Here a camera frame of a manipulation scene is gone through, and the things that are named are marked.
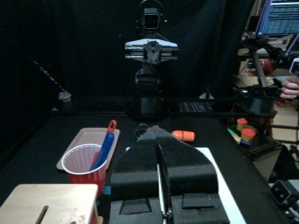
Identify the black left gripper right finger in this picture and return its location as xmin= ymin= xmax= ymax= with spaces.
xmin=155 ymin=128 xmax=231 ymax=224

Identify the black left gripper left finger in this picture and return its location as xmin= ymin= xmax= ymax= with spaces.
xmin=108 ymin=125 xmax=166 ymax=224

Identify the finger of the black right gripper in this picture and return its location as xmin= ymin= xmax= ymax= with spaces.
xmin=143 ymin=41 xmax=155 ymax=66
xmin=152 ymin=41 xmax=164 ymax=66

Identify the white cutting board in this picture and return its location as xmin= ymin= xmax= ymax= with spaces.
xmin=125 ymin=146 xmax=248 ymax=224

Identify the person's hand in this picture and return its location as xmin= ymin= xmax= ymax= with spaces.
xmin=279 ymin=74 xmax=299 ymax=101

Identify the orange toy cylinder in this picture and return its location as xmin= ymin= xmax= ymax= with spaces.
xmin=171 ymin=129 xmax=196 ymax=144

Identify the red plastic cup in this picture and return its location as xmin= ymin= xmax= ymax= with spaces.
xmin=60 ymin=143 xmax=112 ymax=200

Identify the green blue toy stick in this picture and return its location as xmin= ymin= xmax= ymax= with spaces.
xmin=227 ymin=128 xmax=252 ymax=148

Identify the wooden tray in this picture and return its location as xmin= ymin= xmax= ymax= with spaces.
xmin=56 ymin=127 xmax=121 ymax=172

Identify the yellow peg orange cap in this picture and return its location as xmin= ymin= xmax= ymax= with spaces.
xmin=235 ymin=117 xmax=250 ymax=132
xmin=239 ymin=128 xmax=258 ymax=144

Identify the red wooden box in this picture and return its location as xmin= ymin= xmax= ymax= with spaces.
xmin=0 ymin=183 xmax=100 ymax=224

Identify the computer monitor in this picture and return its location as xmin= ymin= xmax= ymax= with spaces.
xmin=255 ymin=0 xmax=299 ymax=38

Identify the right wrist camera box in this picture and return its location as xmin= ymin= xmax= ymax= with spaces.
xmin=135 ymin=4 xmax=168 ymax=31

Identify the red toy utensil loop handle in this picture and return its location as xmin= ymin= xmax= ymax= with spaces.
xmin=107 ymin=119 xmax=117 ymax=135

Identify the thin steel tension wire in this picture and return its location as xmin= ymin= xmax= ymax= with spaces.
xmin=32 ymin=59 xmax=64 ymax=92

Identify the metal frame bracket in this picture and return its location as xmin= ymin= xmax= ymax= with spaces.
xmin=57 ymin=90 xmax=73 ymax=103

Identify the grey camera box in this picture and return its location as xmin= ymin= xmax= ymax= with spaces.
xmin=270 ymin=178 xmax=299 ymax=207

